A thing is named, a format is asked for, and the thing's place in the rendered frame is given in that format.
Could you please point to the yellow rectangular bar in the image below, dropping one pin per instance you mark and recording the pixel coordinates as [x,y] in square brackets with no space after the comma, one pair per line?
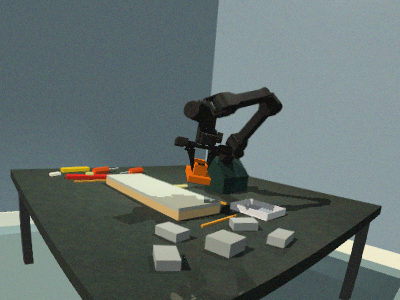
[73,169]

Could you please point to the white shallow rectangular tray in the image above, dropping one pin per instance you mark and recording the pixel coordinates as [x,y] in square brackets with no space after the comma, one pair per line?
[258,209]

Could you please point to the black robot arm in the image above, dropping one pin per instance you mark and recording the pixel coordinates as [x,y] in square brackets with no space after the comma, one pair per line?
[226,103]

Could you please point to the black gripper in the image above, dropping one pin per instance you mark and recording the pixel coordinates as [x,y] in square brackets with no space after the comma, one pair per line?
[190,145]

